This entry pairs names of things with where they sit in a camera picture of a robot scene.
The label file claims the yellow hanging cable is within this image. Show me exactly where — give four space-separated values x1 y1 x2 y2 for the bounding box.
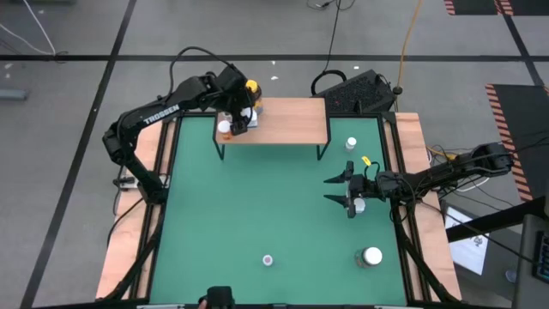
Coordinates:
395 0 425 94

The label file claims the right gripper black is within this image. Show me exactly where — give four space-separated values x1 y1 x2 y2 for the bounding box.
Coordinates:
323 161 379 219

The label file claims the yellow fish oil bottle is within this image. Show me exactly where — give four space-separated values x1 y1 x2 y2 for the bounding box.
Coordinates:
244 79 263 115

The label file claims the green table mat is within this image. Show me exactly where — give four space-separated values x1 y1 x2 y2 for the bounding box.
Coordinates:
148 114 407 306

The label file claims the white sheet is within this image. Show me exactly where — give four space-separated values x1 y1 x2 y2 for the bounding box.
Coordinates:
443 204 491 276

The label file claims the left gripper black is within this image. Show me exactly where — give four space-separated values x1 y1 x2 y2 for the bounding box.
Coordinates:
212 64 254 135

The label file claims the grey flat object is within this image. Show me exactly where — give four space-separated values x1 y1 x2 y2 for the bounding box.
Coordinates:
0 88 30 102

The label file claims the black table frame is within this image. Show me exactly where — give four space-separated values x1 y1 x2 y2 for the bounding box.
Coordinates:
99 109 462 309

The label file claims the black keyboard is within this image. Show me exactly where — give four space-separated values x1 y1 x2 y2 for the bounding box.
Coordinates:
533 231 549 285

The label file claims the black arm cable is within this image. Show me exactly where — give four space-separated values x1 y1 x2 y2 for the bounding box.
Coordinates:
168 45 235 95

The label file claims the grey cart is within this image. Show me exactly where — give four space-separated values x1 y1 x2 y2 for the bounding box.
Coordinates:
512 213 549 309

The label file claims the wooden shelf with black legs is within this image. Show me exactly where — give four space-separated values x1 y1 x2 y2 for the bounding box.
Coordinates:
212 97 332 162

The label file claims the black beam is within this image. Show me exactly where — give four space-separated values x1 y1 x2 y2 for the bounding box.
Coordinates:
445 196 549 244

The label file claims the wooden side board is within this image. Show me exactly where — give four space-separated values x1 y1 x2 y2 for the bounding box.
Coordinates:
96 115 177 300
394 112 462 301

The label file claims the amber pill vial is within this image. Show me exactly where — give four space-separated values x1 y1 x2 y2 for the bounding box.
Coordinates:
216 119 233 142

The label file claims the black computer case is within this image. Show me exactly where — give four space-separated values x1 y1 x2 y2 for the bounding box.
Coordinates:
324 69 396 114

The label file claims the black hazard-striped floor mat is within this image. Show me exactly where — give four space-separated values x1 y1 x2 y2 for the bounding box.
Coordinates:
443 0 549 17
484 83 549 203

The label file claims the clear jar with white lid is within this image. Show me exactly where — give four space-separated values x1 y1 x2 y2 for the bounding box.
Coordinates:
353 245 383 270

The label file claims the black hanging cable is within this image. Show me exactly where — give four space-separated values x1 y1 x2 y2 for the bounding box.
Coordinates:
311 0 357 96

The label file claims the black boxy device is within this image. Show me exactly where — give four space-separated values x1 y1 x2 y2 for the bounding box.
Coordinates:
197 286 236 309

